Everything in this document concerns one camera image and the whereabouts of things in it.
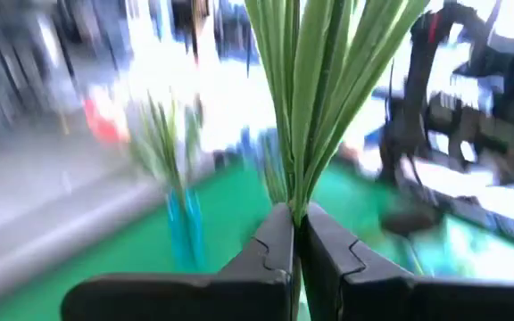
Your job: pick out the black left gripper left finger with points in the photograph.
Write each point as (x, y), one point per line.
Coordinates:
(239, 294)

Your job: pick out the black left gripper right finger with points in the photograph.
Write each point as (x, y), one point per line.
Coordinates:
(373, 294)

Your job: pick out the white artificial flower bunch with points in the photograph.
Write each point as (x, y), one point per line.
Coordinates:
(165, 142)
(310, 89)

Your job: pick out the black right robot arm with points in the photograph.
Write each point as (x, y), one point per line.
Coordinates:
(417, 89)

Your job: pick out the blue glass vase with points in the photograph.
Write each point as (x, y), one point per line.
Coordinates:
(185, 232)

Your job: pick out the green table mat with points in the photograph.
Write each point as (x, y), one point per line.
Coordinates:
(127, 254)

